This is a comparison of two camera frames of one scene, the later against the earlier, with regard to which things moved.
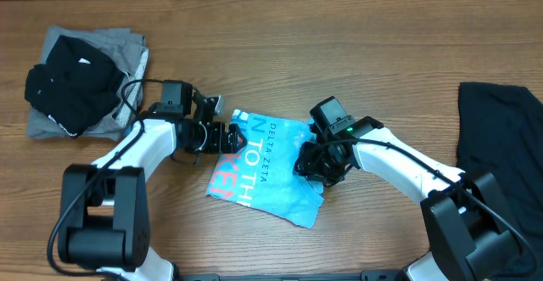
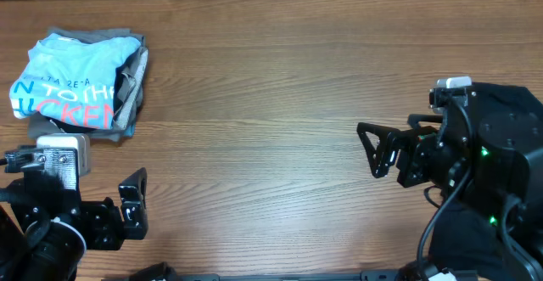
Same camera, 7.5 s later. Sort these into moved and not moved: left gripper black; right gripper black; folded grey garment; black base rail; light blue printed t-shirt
Moved: left gripper black; right gripper black; light blue printed t-shirt
Not moved: folded grey garment; black base rail
